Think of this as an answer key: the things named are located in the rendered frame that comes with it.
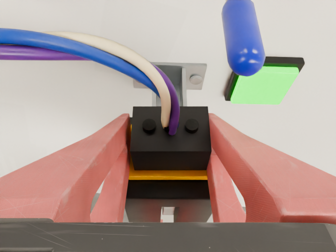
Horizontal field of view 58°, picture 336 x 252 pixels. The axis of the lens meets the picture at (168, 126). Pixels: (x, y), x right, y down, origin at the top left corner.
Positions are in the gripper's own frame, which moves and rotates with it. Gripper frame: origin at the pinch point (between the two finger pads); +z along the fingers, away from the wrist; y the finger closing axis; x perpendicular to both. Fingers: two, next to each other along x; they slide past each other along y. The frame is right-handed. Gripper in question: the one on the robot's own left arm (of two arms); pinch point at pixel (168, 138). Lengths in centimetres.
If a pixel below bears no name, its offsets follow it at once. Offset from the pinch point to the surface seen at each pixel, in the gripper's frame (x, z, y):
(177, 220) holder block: 5.5, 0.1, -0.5
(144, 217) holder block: 4.9, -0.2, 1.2
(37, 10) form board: -3.4, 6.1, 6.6
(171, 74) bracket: 0.9, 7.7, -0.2
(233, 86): 1.8, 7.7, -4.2
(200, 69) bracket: 0.5, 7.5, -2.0
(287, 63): -0.2, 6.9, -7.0
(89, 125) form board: 6.9, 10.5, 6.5
